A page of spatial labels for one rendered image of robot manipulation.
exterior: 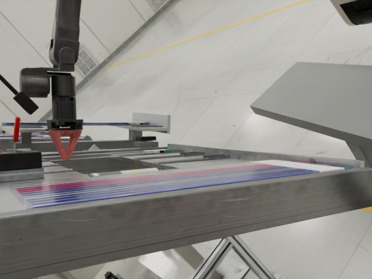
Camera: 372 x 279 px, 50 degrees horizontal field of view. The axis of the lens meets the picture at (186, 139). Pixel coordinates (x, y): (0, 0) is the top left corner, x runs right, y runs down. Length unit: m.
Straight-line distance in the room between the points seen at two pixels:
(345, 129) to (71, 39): 0.69
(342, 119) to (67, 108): 0.68
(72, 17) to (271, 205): 0.67
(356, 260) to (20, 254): 1.30
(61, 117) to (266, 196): 0.60
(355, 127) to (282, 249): 0.83
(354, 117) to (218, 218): 0.64
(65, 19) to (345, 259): 1.20
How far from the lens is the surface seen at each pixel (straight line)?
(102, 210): 0.41
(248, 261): 1.51
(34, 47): 8.75
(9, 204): 0.51
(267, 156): 0.85
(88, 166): 1.12
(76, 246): 0.41
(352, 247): 1.59
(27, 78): 0.98
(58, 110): 0.99
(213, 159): 0.92
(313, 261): 1.62
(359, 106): 1.08
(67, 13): 1.01
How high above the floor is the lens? 1.18
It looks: 23 degrees down
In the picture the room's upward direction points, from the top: 40 degrees counter-clockwise
